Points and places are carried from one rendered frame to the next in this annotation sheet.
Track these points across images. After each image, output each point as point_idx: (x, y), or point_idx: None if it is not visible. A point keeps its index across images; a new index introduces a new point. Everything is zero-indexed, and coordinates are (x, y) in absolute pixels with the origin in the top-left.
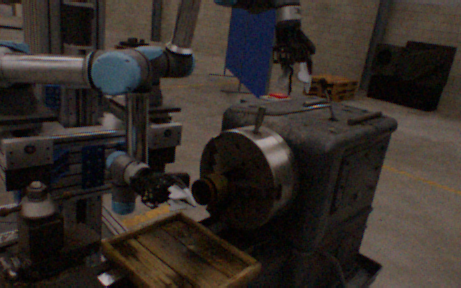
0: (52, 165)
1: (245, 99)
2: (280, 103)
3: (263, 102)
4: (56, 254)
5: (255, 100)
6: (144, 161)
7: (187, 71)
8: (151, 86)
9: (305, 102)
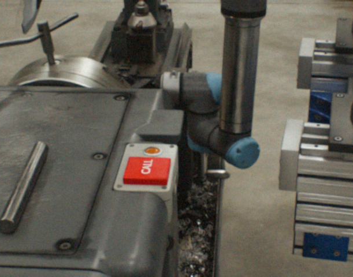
0: (327, 109)
1: (174, 114)
2: (103, 140)
3: (133, 123)
4: (129, 60)
5: (156, 122)
6: (219, 115)
7: None
8: (223, 6)
9: (40, 142)
